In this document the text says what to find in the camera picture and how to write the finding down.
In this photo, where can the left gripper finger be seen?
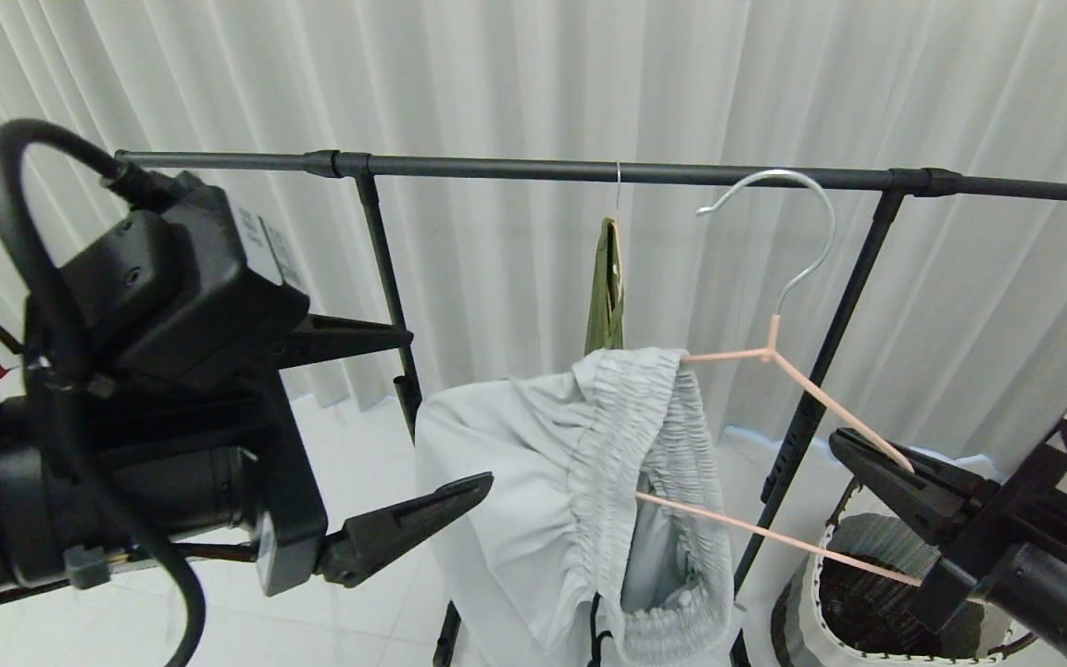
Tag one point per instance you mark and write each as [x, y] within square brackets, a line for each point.
[385, 542]
[339, 340]

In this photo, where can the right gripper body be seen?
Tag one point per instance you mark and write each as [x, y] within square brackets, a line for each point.
[1034, 584]

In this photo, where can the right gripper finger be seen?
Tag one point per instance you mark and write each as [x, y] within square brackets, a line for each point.
[950, 486]
[913, 514]

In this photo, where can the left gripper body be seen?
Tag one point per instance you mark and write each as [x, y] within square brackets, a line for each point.
[182, 491]

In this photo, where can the pink clothes hanger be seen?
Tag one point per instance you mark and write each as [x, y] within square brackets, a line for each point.
[618, 269]
[848, 418]

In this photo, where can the pale grey shorts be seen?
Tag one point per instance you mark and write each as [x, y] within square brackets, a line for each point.
[515, 482]

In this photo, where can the green printed shirt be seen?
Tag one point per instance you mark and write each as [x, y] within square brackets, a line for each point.
[603, 306]

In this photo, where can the white laundry basket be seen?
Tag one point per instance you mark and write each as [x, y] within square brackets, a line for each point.
[876, 602]

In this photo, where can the black clothes rack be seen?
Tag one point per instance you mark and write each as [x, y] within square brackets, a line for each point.
[496, 169]

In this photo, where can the white curtain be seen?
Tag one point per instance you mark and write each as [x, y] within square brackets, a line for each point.
[589, 83]

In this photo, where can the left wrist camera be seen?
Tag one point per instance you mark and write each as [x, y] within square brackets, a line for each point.
[172, 278]

